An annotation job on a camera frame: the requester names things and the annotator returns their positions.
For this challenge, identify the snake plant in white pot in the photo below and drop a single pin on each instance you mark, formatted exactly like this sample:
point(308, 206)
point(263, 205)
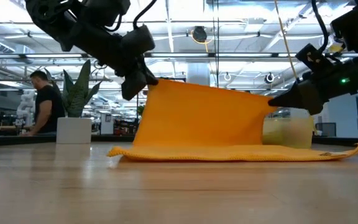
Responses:
point(73, 127)

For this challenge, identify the person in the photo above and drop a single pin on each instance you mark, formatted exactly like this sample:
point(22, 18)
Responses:
point(50, 105)

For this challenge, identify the orange microfiber towel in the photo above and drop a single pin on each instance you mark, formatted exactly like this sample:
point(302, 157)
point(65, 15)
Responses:
point(204, 118)

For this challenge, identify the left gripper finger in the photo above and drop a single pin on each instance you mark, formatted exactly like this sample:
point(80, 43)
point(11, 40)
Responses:
point(149, 76)

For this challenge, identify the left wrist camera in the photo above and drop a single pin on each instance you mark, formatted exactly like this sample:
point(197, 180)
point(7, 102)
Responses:
point(138, 40)

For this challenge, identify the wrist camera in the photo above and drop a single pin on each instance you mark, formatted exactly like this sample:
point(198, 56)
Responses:
point(138, 40)
point(314, 57)

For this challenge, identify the yellow translucent plastic bin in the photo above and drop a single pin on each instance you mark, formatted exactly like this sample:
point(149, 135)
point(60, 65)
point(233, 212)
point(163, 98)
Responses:
point(291, 133)

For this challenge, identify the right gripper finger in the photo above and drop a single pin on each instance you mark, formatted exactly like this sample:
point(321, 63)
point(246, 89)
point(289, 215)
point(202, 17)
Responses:
point(287, 98)

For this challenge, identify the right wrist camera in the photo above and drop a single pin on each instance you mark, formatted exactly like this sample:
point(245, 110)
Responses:
point(314, 57)

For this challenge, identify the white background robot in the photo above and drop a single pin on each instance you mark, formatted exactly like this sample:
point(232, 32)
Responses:
point(26, 105)

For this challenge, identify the white building column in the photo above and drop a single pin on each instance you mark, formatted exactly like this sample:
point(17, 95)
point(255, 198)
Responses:
point(197, 74)

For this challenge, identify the black aluminium table frame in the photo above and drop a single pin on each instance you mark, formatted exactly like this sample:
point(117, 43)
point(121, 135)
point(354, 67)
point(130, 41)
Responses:
point(17, 140)

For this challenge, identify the small dark grey monitor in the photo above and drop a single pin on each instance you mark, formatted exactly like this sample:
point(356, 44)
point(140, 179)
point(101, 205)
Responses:
point(326, 129)

